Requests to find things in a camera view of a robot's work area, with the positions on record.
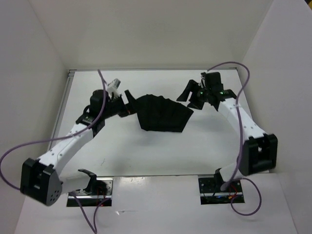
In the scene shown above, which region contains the black pleated skirt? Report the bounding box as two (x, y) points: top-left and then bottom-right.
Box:
(136, 95), (194, 133)

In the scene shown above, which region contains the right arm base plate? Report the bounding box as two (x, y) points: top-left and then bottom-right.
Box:
(198, 176), (245, 205)

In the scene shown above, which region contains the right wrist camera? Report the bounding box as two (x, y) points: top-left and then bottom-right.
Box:
(200, 72), (224, 93)

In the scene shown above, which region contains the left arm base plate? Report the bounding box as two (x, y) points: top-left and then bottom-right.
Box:
(73, 177), (114, 207)

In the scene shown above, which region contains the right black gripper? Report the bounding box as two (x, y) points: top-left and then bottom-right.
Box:
(176, 79), (211, 110)

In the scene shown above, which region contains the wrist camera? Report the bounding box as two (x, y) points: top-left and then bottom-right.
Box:
(89, 78), (121, 115)
(200, 72), (224, 93)

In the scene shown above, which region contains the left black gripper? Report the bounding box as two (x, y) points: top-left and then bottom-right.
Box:
(101, 90), (146, 119)

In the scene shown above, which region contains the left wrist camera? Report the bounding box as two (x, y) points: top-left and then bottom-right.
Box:
(89, 78), (121, 115)

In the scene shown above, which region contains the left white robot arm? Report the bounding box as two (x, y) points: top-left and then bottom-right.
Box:
(19, 90), (137, 206)

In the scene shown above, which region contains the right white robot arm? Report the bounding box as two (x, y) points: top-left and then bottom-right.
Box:
(177, 80), (278, 192)

